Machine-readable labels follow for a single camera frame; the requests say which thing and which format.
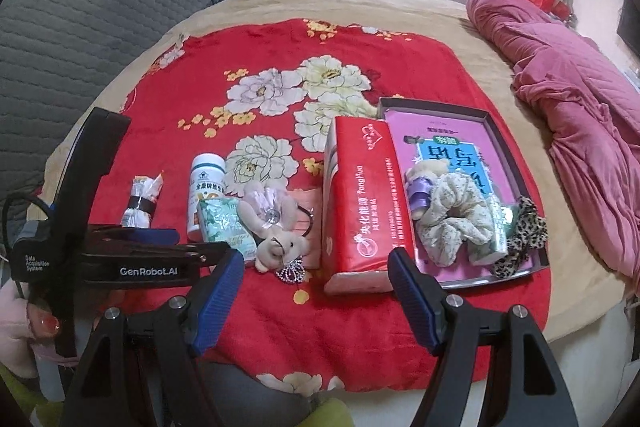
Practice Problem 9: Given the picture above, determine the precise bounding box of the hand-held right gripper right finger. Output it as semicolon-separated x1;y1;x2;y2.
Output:
388;247;573;427

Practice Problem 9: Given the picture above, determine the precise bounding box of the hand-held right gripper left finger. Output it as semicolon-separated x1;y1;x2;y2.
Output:
62;247;246;427

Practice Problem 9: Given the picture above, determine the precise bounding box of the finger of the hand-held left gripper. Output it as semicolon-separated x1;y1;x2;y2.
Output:
90;227;181;250

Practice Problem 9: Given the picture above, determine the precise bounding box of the floral fabric scrunchie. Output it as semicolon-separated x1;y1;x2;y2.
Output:
415;171;493;267

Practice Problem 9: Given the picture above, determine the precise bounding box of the green tissue packet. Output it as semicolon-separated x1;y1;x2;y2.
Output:
196;197;258;264
470;199;511;265

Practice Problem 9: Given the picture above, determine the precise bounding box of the white teddy bear purple dress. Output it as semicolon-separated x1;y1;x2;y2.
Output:
404;158;451;220

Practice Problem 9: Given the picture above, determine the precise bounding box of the leopard print scrunchie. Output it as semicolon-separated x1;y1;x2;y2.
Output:
492;196;548;279

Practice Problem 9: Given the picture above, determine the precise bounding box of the dark rectangular tray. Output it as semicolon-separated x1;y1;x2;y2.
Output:
376;97;551;290

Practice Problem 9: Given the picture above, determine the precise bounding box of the person's left hand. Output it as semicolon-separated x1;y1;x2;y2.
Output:
0;279;67;378

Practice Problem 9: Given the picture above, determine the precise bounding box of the white pill bottle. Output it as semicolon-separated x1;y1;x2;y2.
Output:
187;153;228;244

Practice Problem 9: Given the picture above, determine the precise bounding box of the small beige bunny plush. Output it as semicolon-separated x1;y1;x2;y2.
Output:
239;187;313;273

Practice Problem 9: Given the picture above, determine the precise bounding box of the silver toy tiara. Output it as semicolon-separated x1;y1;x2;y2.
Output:
276;257;307;283

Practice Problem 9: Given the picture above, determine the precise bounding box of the red and white tissue pack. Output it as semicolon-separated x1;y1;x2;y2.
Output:
321;116;418;297

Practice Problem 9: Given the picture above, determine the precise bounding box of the pink card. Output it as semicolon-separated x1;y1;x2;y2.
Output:
285;188;323;270

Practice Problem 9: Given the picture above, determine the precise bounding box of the grey pants leg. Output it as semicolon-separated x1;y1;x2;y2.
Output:
197;359;326;427

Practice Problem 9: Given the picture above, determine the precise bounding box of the grey quilted headboard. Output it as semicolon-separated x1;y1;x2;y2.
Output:
0;0;241;228

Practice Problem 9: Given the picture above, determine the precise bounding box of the pink book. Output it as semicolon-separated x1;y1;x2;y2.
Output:
387;109;531;280

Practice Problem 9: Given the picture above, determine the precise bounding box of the red floral blanket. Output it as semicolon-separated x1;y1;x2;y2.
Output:
92;18;553;393

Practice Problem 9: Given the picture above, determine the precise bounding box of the pink quilt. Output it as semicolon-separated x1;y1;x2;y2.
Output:
466;0;640;295

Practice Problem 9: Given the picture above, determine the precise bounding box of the black hair tie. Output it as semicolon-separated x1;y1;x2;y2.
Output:
292;206;317;238

